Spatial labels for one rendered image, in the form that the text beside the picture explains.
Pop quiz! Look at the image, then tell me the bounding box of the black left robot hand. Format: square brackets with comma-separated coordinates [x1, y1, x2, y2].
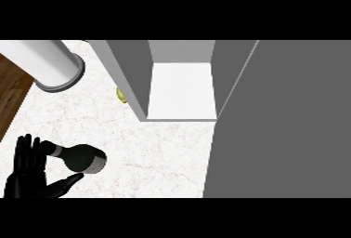
[3, 133, 87, 199]

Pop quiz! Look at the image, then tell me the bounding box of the dark grey cabinet door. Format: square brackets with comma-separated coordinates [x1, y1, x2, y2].
[202, 40, 351, 199]

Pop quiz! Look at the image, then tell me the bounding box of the dark wine bottle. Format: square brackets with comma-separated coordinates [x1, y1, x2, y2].
[40, 139, 108, 175]

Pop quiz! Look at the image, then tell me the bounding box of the yellow banana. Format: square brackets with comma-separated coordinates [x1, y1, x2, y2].
[115, 87, 128, 104]

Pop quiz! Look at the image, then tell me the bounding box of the grey open cabinet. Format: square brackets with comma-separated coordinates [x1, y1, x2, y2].
[87, 40, 261, 123]

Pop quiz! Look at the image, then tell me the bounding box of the white paper towel roll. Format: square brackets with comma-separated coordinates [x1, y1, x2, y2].
[0, 40, 87, 94]

